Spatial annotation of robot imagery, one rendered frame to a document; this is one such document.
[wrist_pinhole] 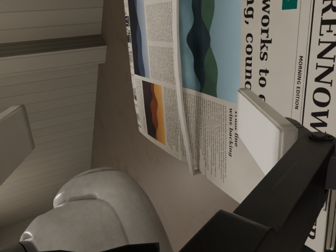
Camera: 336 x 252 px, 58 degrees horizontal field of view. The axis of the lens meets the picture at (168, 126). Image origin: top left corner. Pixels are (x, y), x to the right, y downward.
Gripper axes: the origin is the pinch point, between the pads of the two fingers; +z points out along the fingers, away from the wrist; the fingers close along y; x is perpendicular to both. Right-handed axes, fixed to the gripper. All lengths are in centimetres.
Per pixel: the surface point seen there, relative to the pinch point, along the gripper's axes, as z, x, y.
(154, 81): 27.0, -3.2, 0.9
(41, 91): 417, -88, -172
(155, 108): 27.4, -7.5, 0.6
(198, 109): 17.5, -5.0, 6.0
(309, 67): 4.6, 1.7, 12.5
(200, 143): 17.3, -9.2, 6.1
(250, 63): 9.6, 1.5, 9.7
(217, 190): 186, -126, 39
